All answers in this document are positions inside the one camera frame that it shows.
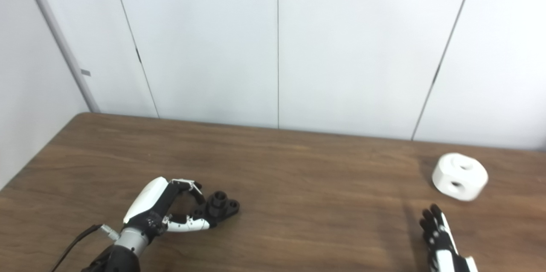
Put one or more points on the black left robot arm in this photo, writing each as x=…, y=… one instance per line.
x=121, y=255

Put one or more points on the small grey tape label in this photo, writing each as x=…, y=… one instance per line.
x=85, y=72

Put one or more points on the grey wall corner strip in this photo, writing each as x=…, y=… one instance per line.
x=59, y=37

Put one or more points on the white and black right hand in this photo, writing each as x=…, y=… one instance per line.
x=441, y=250

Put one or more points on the black flanged holder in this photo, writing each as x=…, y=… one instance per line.
x=222, y=208

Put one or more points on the round white piece with holes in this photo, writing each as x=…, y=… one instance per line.
x=448, y=176

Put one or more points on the white and black left hand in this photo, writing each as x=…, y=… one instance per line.
x=147, y=199

